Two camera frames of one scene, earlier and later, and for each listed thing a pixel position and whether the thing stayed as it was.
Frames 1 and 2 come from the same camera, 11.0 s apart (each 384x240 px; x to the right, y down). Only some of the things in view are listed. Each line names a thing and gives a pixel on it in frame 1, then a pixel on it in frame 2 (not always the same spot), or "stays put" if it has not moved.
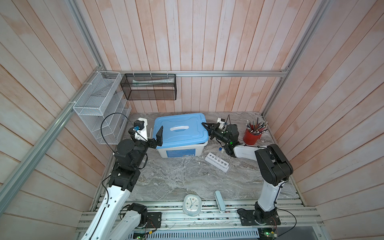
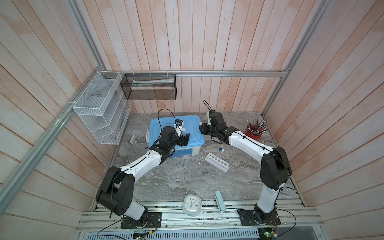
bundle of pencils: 256,127 stays put
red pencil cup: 250,139 stays put
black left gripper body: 142,146 -> 178,141
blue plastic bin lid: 179,129 stays put
